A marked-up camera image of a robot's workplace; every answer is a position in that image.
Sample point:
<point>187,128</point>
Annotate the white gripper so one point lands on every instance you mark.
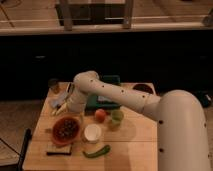
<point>77,101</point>

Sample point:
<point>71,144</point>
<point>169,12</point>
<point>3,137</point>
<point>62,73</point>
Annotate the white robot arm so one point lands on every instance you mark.
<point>182,138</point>

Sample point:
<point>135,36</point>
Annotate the dark grapes bunch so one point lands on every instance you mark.
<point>68,129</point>

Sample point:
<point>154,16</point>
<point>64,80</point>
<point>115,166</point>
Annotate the red bowl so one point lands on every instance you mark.
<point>63,141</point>

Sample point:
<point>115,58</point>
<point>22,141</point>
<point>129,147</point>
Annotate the dark brown bowl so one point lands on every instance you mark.
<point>144,88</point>

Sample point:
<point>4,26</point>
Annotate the dark green tray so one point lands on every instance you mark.
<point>95,102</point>

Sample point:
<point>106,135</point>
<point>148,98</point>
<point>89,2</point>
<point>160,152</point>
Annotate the red tomato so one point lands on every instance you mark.
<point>100,115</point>

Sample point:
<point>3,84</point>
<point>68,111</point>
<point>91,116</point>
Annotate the small white cup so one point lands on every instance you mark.
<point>92,133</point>

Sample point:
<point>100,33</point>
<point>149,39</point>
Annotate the green apple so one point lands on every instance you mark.
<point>117,117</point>

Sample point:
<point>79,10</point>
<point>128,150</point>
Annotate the green chili pepper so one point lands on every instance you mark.
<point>104,150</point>

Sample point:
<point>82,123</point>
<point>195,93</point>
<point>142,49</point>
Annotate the black pole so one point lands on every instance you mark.
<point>27,138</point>

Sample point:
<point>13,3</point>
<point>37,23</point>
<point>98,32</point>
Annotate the wooden frame stand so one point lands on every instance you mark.
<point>115,14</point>

